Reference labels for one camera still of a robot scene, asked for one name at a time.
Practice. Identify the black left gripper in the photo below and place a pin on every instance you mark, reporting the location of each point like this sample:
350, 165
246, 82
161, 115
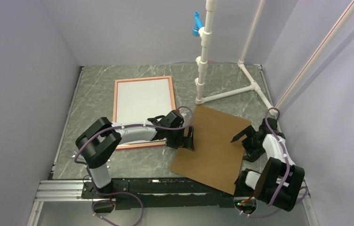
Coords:
186, 142

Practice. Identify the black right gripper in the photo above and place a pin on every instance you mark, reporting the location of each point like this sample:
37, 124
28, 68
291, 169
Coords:
255, 154

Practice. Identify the red wooden picture frame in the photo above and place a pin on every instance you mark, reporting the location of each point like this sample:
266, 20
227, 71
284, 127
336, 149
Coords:
114, 99

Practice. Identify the brown cardboard backing board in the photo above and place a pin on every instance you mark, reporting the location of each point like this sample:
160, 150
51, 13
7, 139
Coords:
216, 161

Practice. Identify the glossy photo with white borders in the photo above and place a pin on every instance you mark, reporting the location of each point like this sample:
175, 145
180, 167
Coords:
144, 99

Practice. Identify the white PVC pipe stand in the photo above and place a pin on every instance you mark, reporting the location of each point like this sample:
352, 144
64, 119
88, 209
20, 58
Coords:
202, 60

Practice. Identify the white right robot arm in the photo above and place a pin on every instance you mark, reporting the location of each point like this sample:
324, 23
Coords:
280, 181

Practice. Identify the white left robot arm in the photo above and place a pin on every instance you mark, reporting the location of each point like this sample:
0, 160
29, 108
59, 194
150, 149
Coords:
97, 143

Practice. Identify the silver open-end wrench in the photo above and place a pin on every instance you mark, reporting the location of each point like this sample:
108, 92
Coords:
71, 155

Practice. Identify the blue pipe fitting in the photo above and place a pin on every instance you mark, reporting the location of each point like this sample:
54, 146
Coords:
198, 28

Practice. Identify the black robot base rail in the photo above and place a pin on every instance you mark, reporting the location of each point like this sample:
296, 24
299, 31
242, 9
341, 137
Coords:
131, 193

